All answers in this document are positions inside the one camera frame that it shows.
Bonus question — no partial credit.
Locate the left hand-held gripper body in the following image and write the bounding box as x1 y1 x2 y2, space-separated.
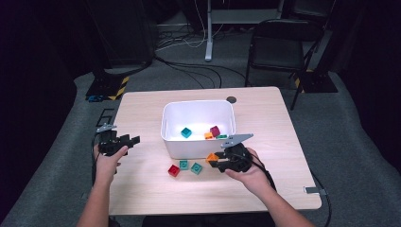
96 123 130 157

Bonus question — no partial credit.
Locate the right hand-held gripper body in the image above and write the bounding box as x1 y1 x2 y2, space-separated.
219 132 254 173

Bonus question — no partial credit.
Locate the white plastic bin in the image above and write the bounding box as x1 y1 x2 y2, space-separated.
160 99 237 161

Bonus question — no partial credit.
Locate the person's left hand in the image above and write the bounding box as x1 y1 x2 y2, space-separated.
93 145 130 186

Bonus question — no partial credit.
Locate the person's right hand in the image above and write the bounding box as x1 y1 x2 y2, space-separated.
224 147 272 196

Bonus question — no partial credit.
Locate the red toy block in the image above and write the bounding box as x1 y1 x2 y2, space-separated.
167 164 181 178

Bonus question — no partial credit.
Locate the black stand base striped edge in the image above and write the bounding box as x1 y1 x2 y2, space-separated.
85 71 131 102

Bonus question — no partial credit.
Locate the person's dark clothing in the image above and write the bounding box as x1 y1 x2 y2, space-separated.
108 215 277 227

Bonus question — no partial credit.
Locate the black equipment case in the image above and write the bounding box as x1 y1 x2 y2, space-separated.
84 0 157 69

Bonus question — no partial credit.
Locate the black stand with base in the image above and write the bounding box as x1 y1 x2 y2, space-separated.
294 0 340 95

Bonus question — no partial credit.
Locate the black folding chair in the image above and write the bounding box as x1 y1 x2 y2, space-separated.
245 18 326 112

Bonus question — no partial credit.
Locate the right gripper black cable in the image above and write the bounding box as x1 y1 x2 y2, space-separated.
247 153 333 227

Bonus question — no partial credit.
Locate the black floor cable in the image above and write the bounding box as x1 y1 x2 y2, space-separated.
153 55 248 90

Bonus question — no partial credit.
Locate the white floor cable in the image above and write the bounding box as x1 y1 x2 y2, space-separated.
155 0 225 52

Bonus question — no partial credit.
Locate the white desk frame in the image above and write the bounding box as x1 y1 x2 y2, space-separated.
204 0 285 62

